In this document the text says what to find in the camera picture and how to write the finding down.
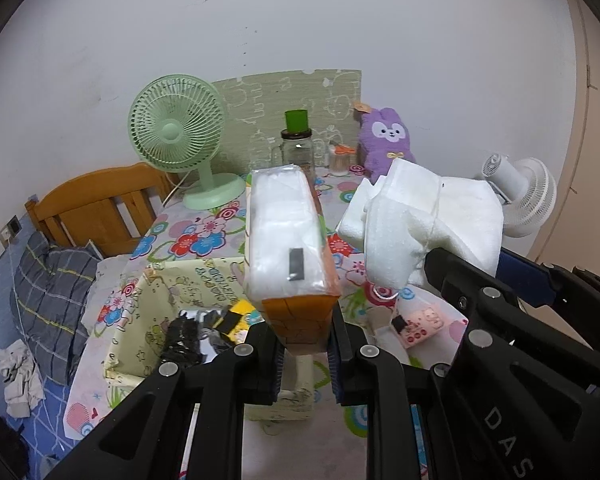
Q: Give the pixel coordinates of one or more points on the green cartoon-print wall panel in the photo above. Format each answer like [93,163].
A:
[260,100]

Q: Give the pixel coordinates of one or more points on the yellow cartoon-print storage box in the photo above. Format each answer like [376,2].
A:
[140,320]

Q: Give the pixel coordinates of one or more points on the green desk fan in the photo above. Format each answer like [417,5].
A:
[180,145]

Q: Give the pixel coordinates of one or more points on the pink remote control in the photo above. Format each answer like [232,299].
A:
[422,327]

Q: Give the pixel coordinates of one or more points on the floral tablecloth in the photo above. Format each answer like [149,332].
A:
[200,230]

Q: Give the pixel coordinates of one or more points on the blue patterned bed sheet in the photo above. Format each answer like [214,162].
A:
[45,420]

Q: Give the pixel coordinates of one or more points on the crumpled white cloth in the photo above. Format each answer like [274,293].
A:
[17,375]

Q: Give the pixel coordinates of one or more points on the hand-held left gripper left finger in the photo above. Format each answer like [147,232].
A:
[265,370]

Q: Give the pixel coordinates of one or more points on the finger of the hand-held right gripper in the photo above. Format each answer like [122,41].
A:
[480,310]
[525,275]

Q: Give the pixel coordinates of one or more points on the grey plaid pillow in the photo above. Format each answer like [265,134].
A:
[50,290]

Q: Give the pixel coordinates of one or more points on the white circulator fan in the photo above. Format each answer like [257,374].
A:
[525,195]

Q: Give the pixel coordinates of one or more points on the wooden bed headboard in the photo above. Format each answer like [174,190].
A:
[90,200]

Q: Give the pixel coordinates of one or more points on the yellow packet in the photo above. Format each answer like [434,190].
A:
[241,316]

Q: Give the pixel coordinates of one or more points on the glass mug jar green lid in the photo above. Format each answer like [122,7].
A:
[297,150]

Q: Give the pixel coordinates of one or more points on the wall socket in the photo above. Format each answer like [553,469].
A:
[9,230]

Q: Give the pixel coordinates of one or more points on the orange and green tissue pack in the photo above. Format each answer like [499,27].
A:
[285,230]

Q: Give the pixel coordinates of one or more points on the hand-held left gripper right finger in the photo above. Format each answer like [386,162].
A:
[350,375]

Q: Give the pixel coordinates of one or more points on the white foam sheet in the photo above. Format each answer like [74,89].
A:
[455,210]

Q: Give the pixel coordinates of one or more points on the black crinkled plastic bag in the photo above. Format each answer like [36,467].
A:
[185,335]

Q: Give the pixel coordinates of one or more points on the purple plush bunny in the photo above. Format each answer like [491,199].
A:
[387,140]

